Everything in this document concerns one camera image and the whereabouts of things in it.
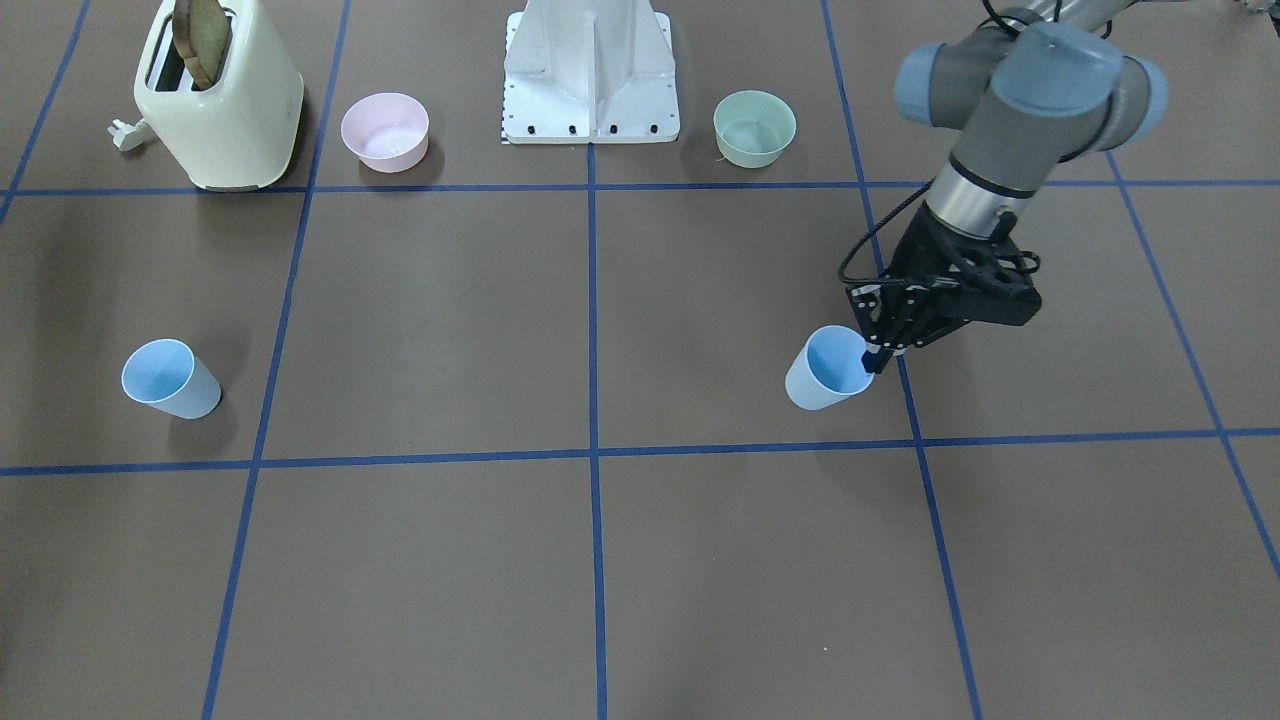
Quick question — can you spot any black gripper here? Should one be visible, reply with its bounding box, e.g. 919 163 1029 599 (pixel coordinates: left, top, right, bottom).
847 206 1042 375

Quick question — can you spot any light blue cup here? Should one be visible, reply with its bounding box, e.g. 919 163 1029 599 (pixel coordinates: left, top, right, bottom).
120 338 221 420
783 325 876 411

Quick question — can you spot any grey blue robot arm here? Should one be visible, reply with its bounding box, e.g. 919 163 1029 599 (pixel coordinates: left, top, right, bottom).
838 1 1170 374

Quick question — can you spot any green plastic bowl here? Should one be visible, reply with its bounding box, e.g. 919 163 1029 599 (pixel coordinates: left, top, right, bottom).
712 90 797 169

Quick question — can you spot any pink plastic bowl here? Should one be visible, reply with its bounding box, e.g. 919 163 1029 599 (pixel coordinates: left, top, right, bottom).
340 92 430 174

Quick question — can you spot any cream white toaster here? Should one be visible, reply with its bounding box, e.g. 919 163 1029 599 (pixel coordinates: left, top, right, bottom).
108 1 305 192

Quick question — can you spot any brown toast slice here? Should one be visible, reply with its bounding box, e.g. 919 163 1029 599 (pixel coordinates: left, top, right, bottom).
172 0 230 91

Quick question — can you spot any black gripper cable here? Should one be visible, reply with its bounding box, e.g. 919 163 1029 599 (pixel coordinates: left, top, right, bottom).
838 183 933 291

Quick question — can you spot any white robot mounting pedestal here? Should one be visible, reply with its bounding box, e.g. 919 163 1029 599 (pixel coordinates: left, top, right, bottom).
500 1 682 145

